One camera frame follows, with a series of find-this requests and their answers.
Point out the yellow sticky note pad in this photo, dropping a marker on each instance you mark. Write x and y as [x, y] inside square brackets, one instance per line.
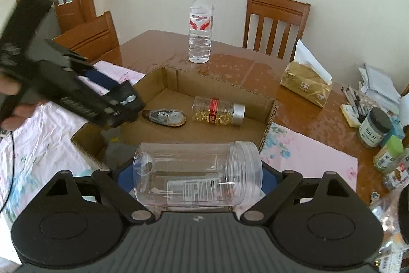
[350, 116]

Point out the wooden chair far centre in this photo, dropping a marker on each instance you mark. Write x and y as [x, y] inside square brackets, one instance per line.
[290, 13]

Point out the pen holder with pens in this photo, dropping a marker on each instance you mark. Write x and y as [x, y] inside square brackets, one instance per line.
[354, 100]

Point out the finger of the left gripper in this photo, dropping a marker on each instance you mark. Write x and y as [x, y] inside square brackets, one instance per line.
[99, 82]

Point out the white paper stack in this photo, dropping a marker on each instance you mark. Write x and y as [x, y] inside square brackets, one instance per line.
[379, 86]

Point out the dark lid glass jar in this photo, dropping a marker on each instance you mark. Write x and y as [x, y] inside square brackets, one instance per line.
[374, 127]

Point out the clear water bottle red label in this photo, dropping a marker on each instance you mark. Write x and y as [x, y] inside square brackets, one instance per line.
[200, 31]

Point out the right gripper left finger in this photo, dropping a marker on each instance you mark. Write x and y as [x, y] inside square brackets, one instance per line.
[120, 200]

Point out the gold tissue pack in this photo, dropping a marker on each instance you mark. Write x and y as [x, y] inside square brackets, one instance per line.
[306, 77]

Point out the wooden chair left side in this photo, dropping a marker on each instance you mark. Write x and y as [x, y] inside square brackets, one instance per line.
[95, 40]

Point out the green lid spice jar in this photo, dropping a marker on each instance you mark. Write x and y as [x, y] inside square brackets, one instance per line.
[385, 159]

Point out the wooden chair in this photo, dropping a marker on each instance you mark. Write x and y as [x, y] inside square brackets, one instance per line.
[290, 13]
[95, 40]

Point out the clear snack bag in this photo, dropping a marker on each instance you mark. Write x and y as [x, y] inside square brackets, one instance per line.
[393, 245]

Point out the person left hand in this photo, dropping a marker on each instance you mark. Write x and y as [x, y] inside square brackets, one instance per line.
[21, 111]

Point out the pink floral tablecloth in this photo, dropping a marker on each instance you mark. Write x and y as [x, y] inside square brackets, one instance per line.
[42, 147]

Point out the clear plastic jar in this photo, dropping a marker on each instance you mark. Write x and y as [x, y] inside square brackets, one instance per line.
[192, 176]

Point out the open cardboard box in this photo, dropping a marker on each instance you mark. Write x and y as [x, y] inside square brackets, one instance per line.
[174, 89]

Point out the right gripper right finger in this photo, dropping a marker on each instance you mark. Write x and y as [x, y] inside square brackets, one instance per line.
[279, 187]

